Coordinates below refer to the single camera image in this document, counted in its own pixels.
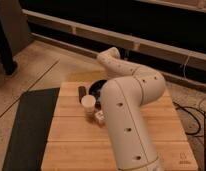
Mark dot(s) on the dark ceramic bowl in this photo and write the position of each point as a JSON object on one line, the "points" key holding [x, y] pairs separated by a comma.
{"points": [[95, 88]]}

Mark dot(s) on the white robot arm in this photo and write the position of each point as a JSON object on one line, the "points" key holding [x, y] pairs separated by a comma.
{"points": [[129, 86]]}

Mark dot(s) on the white plastic cup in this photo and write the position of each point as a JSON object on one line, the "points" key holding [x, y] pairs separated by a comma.
{"points": [[88, 102]]}

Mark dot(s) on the white remote controller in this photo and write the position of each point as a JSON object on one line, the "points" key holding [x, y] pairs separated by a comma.
{"points": [[99, 118]]}

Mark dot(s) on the black floor mat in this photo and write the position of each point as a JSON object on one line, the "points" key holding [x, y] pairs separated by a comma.
{"points": [[30, 130]]}

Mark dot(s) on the grey cabinet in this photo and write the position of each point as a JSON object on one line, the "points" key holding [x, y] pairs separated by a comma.
{"points": [[15, 25]]}

